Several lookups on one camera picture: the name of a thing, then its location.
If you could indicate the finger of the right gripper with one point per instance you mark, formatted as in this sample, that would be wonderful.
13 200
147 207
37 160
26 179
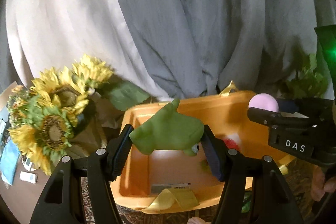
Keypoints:
269 118
310 107

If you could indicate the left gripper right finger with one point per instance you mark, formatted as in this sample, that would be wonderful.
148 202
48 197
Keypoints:
272 200

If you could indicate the pink soft ball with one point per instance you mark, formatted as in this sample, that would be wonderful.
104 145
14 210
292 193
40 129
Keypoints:
264 101

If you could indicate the red pompom ball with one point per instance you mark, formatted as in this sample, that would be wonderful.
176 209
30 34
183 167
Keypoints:
233 141

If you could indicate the green frog soft toy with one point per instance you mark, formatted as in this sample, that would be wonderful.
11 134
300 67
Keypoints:
168 129

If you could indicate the black green ball toy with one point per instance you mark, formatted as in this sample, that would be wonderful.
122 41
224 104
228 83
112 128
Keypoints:
246 202

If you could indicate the white fluffy soft toy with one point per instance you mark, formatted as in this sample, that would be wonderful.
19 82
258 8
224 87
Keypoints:
197 220

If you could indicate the person right hand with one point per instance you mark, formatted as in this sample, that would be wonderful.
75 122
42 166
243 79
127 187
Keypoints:
320 185

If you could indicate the potted plant white pot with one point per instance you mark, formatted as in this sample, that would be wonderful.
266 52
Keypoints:
307 81

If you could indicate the white remote control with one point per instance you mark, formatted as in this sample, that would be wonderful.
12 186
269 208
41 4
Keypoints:
28 177

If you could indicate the blue folded cloth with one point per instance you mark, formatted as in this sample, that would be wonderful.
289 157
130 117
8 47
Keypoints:
9 162

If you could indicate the sunflower bouquet in vase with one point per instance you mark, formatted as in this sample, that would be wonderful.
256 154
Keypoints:
65 111

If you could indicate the grey curtain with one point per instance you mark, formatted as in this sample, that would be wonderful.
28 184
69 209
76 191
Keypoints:
194 48

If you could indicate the beige curtain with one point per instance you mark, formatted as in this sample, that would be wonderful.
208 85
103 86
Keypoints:
55 33

